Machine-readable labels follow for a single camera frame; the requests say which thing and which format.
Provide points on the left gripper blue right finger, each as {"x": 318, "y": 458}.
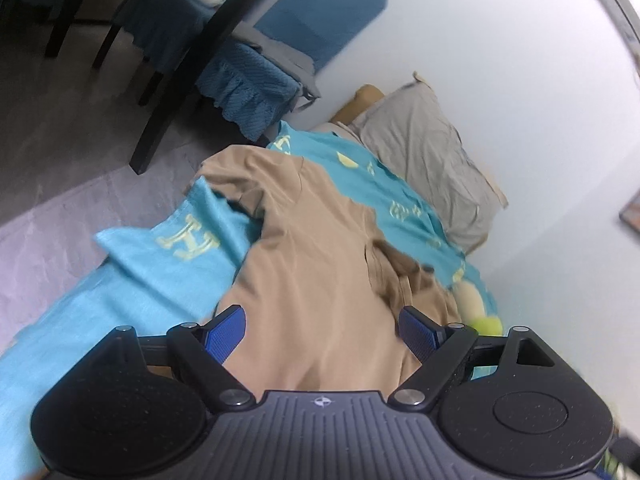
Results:
{"x": 443, "y": 353}

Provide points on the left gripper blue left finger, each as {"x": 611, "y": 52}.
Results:
{"x": 197, "y": 353}

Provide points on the tan t-shirt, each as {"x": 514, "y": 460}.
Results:
{"x": 322, "y": 289}

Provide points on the green and cream plush toy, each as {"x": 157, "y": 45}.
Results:
{"x": 472, "y": 309}

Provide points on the teal patterned bed sheet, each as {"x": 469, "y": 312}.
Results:
{"x": 179, "y": 270}

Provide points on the grey pillow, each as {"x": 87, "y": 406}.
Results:
{"x": 410, "y": 134}

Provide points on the grey folded cloth on chair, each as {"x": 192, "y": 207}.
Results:
{"x": 296, "y": 64}

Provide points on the blue padded chair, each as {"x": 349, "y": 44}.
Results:
{"x": 264, "y": 69}

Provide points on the framed leaf wall picture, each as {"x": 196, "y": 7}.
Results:
{"x": 630, "y": 216}

